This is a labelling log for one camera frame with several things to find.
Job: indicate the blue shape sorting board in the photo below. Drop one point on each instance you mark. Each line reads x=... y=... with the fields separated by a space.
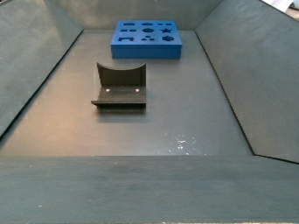
x=145 y=39

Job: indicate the black curved holder bracket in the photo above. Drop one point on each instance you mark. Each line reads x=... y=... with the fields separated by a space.
x=121 y=86

